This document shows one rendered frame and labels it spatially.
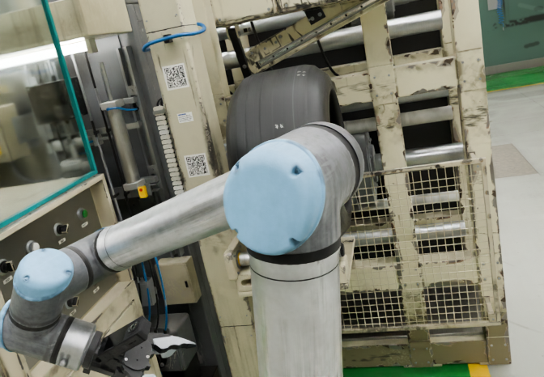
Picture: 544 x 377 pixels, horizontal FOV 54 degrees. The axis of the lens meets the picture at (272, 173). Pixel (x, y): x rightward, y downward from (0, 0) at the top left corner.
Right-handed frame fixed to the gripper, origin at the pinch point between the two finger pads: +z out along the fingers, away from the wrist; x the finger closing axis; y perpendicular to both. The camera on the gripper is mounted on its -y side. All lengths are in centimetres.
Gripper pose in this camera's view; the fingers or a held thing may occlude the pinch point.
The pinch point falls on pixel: (190, 373)
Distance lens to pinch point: 112.5
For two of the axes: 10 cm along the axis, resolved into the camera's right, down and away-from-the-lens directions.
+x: -0.7, 5.1, -8.6
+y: -3.7, 7.8, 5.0
